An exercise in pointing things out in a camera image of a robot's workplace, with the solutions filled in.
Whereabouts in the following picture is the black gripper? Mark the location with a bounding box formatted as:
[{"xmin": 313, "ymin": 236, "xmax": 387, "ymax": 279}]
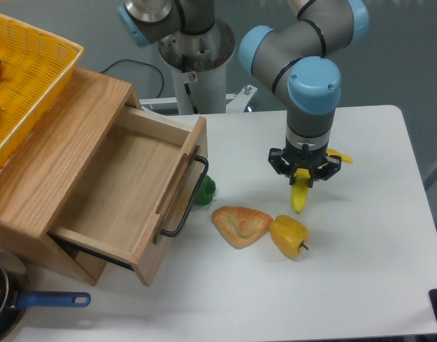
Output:
[{"xmin": 268, "ymin": 139, "xmax": 342, "ymax": 187}]

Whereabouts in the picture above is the yellow banana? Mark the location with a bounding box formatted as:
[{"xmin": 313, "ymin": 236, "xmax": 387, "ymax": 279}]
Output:
[{"xmin": 290, "ymin": 148, "xmax": 353, "ymax": 213}]

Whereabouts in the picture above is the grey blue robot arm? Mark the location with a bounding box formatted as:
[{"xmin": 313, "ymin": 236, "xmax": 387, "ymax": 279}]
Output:
[{"xmin": 118, "ymin": 1, "xmax": 369, "ymax": 186}]

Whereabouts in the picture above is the open wooden top drawer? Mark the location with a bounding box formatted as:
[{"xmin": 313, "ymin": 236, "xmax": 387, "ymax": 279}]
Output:
[{"xmin": 49, "ymin": 107, "xmax": 207, "ymax": 286}]

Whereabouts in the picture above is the wooden drawer cabinet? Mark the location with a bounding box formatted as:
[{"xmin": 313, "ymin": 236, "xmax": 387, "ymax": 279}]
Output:
[{"xmin": 0, "ymin": 68, "xmax": 140, "ymax": 285}]

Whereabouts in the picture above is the yellow bell pepper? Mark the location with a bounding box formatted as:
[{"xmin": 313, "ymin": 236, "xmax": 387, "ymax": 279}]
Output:
[{"xmin": 269, "ymin": 215, "xmax": 309, "ymax": 259}]

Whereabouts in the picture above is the triangular baked pastry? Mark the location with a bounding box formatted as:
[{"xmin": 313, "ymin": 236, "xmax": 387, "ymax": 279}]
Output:
[{"xmin": 211, "ymin": 206, "xmax": 273, "ymax": 249}]

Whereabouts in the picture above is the green bell pepper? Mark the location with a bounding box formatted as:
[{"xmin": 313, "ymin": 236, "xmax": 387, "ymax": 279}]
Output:
[{"xmin": 194, "ymin": 175, "xmax": 216, "ymax": 206}]

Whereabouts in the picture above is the yellow plastic basket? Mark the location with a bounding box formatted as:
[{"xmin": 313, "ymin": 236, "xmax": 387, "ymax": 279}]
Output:
[{"xmin": 0, "ymin": 14, "xmax": 83, "ymax": 169}]

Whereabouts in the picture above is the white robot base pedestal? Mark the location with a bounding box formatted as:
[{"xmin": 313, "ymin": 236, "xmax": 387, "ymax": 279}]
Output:
[{"xmin": 158, "ymin": 19, "xmax": 257, "ymax": 115}]

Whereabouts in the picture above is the black metal drawer handle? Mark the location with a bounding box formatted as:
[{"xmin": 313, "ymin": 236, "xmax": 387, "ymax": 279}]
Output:
[{"xmin": 160, "ymin": 155, "xmax": 209, "ymax": 238}]

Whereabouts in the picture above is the black cable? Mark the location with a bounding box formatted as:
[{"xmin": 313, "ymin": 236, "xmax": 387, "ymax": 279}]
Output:
[{"xmin": 99, "ymin": 58, "xmax": 165, "ymax": 100}]

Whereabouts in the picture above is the blue handled black pan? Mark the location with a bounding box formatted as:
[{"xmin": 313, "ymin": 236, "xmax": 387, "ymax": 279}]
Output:
[{"xmin": 0, "ymin": 251, "xmax": 91, "ymax": 341}]

